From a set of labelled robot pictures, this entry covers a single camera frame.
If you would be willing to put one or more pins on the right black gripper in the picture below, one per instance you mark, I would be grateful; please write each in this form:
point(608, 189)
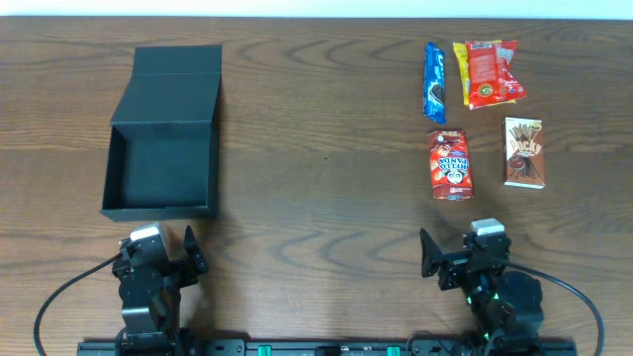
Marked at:
point(453, 270)

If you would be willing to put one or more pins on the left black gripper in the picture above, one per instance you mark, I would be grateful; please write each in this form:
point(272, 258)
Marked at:
point(176, 267)

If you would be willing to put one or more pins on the black gift box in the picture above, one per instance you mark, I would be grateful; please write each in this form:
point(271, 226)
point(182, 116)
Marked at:
point(163, 158)

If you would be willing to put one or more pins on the blue Oreo cookie pack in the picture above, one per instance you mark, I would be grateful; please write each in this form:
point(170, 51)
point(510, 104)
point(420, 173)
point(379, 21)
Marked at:
point(434, 84)

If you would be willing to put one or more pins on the red snack bag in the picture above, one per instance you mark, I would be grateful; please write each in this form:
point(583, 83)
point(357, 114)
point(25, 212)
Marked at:
point(489, 74)

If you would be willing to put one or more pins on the yellow snack bag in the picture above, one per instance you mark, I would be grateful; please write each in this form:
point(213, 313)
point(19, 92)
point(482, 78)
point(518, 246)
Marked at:
point(461, 69)

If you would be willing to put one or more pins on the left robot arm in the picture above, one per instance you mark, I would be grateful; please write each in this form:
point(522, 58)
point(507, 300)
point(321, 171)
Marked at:
point(153, 323)

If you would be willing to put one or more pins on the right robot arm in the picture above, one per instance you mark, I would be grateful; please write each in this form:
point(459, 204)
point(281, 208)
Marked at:
point(506, 305)

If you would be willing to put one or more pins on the red Hello Panda box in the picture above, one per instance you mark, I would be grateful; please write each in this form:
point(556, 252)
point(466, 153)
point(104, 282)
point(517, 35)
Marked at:
point(450, 166)

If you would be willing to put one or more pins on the brown Pocky box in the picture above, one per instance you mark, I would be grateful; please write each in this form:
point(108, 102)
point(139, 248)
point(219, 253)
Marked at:
point(524, 162)

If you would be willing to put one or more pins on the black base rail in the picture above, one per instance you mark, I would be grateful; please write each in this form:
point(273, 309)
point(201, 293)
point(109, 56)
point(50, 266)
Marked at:
point(417, 347)

